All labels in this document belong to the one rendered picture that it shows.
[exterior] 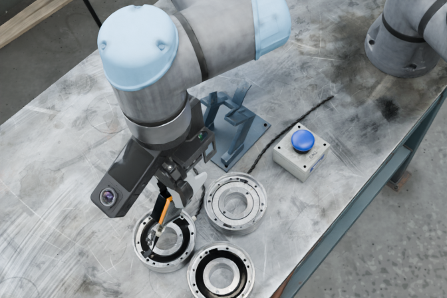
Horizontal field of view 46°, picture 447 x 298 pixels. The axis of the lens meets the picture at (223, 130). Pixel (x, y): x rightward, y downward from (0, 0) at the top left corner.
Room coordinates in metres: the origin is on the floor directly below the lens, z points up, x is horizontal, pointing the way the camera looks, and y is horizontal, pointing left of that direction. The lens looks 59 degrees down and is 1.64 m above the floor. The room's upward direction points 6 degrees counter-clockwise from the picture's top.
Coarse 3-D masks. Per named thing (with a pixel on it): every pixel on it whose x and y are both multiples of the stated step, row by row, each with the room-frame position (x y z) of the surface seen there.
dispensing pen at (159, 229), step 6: (162, 192) 0.32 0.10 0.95; (168, 192) 0.32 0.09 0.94; (162, 198) 0.31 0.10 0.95; (156, 204) 0.31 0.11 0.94; (162, 204) 0.31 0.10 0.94; (156, 210) 0.30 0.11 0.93; (162, 210) 0.30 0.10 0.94; (150, 216) 0.30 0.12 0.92; (156, 216) 0.30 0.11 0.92; (156, 228) 0.29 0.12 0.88; (162, 228) 0.29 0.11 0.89; (156, 234) 0.29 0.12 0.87; (156, 240) 0.28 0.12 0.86
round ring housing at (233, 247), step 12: (204, 252) 0.27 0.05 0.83; (240, 252) 0.26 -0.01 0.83; (192, 264) 0.25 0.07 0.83; (216, 264) 0.25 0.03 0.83; (228, 264) 0.24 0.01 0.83; (252, 264) 0.24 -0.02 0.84; (192, 276) 0.23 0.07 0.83; (204, 276) 0.23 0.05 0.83; (252, 276) 0.22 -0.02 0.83; (192, 288) 0.21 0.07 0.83; (216, 288) 0.21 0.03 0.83; (228, 288) 0.21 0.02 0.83; (252, 288) 0.20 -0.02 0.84
